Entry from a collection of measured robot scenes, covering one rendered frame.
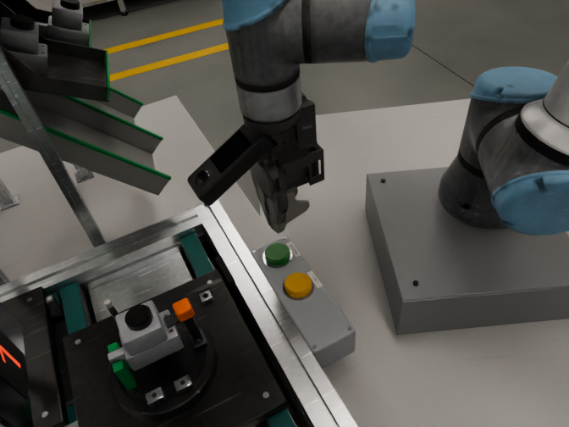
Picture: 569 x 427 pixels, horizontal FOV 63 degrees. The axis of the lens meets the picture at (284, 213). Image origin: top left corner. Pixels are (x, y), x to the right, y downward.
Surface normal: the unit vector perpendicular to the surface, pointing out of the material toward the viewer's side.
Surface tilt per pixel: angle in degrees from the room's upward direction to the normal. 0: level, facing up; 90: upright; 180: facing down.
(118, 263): 90
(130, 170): 90
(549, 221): 97
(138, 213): 0
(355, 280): 0
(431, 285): 1
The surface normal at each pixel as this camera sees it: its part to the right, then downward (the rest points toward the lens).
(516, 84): -0.06, -0.80
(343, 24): -0.11, 0.40
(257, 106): -0.32, 0.69
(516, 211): -0.10, 0.79
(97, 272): 0.45, 0.60
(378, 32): -0.04, 0.61
